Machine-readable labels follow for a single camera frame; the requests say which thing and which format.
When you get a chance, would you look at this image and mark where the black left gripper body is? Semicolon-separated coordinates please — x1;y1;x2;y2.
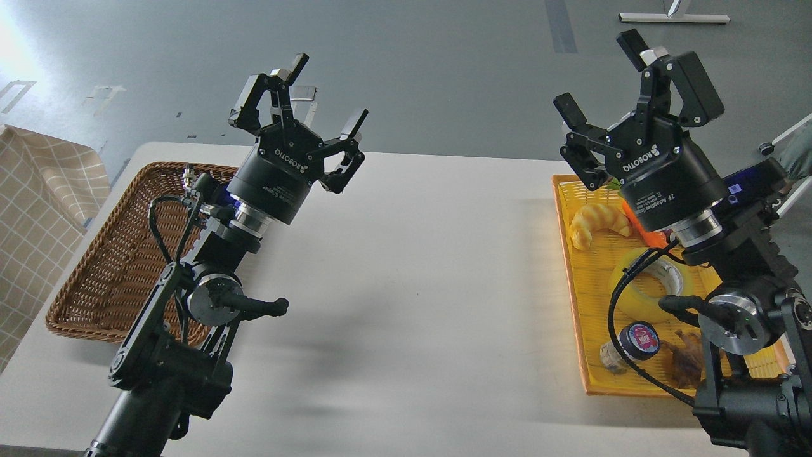
226;121;324;225

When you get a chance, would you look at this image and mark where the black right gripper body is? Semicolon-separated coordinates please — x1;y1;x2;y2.
606;114;727;232

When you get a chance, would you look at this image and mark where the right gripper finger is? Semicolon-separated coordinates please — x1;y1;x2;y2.
617;29;725;128
553;93;620;191

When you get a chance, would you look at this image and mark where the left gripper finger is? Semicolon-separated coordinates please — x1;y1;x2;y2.
228;54;310;135
317;108;369;194

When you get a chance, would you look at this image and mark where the yellow tape roll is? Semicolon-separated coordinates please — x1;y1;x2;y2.
615;256;698;324

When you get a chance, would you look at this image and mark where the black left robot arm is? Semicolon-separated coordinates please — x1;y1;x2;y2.
84;54;368;456

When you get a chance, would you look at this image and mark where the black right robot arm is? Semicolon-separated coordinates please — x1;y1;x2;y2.
554;29;811;456

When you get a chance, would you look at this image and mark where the toy carrot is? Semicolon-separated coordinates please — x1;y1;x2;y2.
606;178;668;248

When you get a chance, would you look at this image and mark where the toy croissant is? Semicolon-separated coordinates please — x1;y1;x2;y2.
568;204;632;251

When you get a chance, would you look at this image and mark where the white chair leg with caster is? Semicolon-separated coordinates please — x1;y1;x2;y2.
757;114;812;156

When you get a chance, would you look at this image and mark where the white metal stand base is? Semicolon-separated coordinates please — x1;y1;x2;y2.
618;1;731;25

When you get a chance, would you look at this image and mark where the brown wicker basket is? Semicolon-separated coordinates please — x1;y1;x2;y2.
46;162;239;344

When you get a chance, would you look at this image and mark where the small glass jar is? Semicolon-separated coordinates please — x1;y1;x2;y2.
599;321;661;375

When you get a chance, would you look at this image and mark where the yellow plastic tray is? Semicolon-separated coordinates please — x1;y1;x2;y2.
551;175;790;397

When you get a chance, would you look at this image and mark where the brown toy animal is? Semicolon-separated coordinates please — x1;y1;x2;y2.
661;330;704;388

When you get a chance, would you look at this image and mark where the beige checkered cloth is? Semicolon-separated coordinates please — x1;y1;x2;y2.
1;124;110;368

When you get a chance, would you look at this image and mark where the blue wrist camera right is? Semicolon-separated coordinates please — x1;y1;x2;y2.
723;158;787;206

